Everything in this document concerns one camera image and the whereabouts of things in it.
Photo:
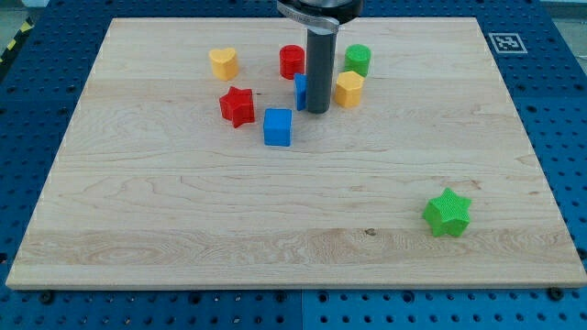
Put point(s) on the wooden board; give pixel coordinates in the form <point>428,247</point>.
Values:
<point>152,189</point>

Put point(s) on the green cylinder block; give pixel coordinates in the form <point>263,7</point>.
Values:
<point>357,59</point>

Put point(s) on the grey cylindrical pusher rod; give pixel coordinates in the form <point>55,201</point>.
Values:
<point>320,58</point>

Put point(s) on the green star block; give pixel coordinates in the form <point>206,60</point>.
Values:
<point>448,214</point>

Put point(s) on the yellow heart block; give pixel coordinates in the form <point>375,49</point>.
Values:
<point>224,63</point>

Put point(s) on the blue block behind rod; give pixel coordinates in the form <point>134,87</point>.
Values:
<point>300,91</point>

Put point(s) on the yellow hexagon block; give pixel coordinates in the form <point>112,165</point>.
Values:
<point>348,89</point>

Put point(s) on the white fiducial marker tag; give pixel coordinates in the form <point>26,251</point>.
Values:
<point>507,43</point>

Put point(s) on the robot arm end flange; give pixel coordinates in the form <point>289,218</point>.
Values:
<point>323,17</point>

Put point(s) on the red star block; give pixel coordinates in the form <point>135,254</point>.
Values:
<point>237,106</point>

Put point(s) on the red cylinder block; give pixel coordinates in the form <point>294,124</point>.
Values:
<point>292,61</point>

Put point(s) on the blue cube block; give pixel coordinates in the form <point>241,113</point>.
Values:
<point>277,127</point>

